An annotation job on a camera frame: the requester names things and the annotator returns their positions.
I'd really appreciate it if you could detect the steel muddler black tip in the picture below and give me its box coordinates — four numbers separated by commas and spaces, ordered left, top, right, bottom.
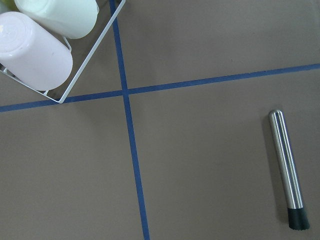
268, 109, 310, 231

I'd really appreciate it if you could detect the pale green cup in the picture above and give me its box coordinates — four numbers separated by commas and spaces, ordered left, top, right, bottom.
15, 0, 100, 39

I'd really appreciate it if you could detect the pink cup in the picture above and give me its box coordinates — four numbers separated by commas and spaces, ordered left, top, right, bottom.
0, 11, 73, 91

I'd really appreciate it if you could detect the white wire cup rack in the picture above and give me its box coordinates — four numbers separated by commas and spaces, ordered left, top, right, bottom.
0, 0, 126, 104

